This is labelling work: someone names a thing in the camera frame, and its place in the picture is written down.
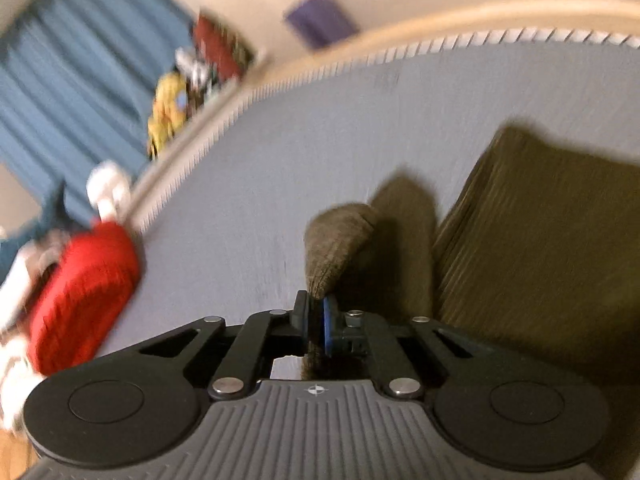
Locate olive corduroy pants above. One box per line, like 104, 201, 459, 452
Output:
304, 124, 639, 387

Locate red folded quilt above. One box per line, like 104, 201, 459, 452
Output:
27, 221, 141, 376

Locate white plush toy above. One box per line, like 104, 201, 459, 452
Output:
86, 160, 132, 221

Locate yellow plush toy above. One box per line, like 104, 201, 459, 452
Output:
146, 72, 189, 160

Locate blue shark plush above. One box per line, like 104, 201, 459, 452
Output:
1, 180, 85, 282

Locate panda plush toy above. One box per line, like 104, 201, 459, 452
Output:
175, 48, 213, 90

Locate white pillow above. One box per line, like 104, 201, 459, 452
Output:
1, 240, 65, 332

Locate white folded blanket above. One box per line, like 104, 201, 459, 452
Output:
1, 334, 43, 434

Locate blue curtain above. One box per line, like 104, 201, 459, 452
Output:
1, 0, 193, 223

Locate purple paper on wall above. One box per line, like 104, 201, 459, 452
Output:
283, 0, 360, 51

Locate wooden bed frame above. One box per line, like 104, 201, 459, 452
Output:
244, 0, 640, 91

